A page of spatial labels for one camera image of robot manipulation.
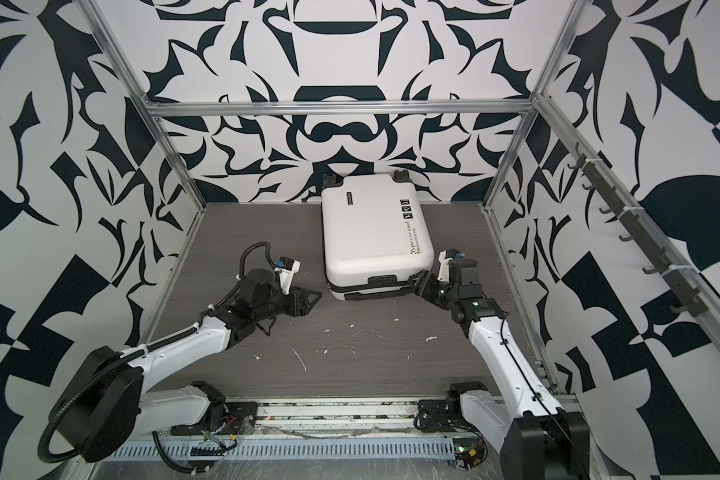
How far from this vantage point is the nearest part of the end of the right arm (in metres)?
0.58

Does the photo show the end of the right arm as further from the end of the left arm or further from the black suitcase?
the end of the left arm

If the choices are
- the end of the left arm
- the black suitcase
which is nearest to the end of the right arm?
the black suitcase

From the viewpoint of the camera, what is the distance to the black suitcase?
2.71 ft

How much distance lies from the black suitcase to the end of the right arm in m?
0.04
